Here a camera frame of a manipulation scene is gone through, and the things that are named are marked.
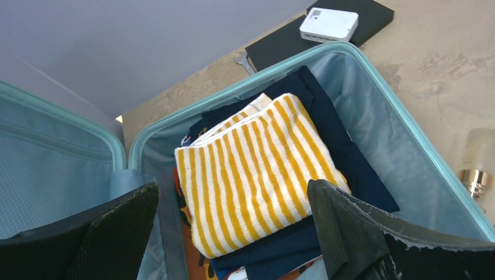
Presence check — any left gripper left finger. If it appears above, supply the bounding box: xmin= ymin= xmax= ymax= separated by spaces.
xmin=1 ymin=182 xmax=159 ymax=279

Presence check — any navy blue garment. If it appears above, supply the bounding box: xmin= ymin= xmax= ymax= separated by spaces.
xmin=210 ymin=66 xmax=399 ymax=279

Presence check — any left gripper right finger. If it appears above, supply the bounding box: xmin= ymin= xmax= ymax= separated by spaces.
xmin=307 ymin=180 xmax=494 ymax=279

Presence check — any white power bank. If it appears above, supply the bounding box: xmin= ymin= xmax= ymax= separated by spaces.
xmin=299 ymin=7 xmax=359 ymax=43

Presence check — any light blue suitcase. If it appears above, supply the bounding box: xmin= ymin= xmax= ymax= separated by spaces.
xmin=1 ymin=43 xmax=494 ymax=279

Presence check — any silver metal wrench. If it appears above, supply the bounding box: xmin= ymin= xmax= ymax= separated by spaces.
xmin=234 ymin=51 xmax=256 ymax=75

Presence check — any clear gold perfume bottle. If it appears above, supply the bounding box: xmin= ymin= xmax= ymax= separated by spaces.
xmin=459 ymin=128 xmax=494 ymax=198

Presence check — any yellow striped garment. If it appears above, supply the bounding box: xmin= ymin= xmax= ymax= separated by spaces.
xmin=175 ymin=93 xmax=351 ymax=258

